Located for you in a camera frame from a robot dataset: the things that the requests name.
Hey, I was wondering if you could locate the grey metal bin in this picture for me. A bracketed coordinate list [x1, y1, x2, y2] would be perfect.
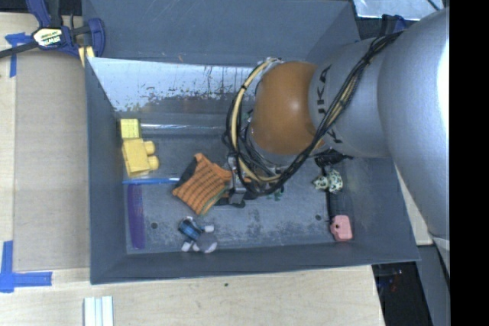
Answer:
[79, 0, 422, 286]

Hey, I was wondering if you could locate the blue and grey toy figure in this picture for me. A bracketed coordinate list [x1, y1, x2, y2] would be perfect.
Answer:
[177, 216, 219, 254]

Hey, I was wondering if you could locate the thin blue stick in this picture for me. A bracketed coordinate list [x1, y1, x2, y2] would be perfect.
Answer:
[121, 177, 181, 186]

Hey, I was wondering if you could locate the pale spotted toy animal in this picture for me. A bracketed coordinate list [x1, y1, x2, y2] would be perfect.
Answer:
[312, 168, 344, 195]

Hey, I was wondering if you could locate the yellow toy brick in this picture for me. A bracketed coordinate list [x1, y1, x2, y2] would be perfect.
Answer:
[119, 118, 160, 178]

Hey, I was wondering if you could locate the purple comb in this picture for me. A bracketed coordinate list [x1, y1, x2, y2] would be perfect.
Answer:
[127, 183, 147, 250]

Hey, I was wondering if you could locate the small pink block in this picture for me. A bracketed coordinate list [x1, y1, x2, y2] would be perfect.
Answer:
[329, 215, 355, 243]

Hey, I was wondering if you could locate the pale wood board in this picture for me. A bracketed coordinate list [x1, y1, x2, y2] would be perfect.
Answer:
[12, 49, 92, 273]

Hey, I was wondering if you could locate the black cylinder on white bracket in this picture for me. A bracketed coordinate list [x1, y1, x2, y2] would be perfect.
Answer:
[313, 148, 353, 168]

